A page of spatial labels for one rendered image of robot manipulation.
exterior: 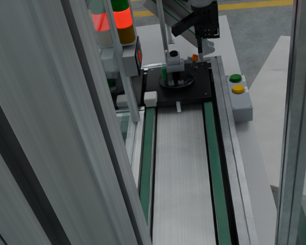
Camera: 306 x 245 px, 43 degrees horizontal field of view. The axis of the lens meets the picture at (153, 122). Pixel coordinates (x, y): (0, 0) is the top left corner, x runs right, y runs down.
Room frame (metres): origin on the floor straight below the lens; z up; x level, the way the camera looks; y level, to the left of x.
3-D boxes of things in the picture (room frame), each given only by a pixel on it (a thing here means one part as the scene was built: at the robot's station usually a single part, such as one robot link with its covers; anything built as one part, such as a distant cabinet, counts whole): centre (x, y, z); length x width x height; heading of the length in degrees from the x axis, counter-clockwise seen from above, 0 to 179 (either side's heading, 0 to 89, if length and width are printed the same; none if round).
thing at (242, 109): (1.10, -0.32, 0.93); 0.21 x 0.07 x 0.06; 171
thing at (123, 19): (1.05, 0.03, 1.33); 0.05 x 0.05 x 0.05
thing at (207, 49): (1.18, -0.23, 1.09); 0.06 x 0.03 x 0.09; 81
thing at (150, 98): (1.13, -0.01, 0.97); 0.05 x 0.05 x 0.04; 81
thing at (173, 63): (1.22, -0.11, 1.06); 0.08 x 0.04 x 0.07; 81
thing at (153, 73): (1.21, -0.12, 0.96); 0.24 x 0.24 x 0.02; 81
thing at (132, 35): (1.05, 0.03, 1.28); 0.05 x 0.05 x 0.05
